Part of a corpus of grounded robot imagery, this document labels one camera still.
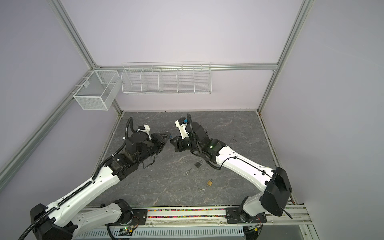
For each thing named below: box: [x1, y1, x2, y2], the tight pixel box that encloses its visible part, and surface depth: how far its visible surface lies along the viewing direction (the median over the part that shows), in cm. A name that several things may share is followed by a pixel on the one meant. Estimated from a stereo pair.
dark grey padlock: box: [194, 160, 203, 169], surface depth 93 cm
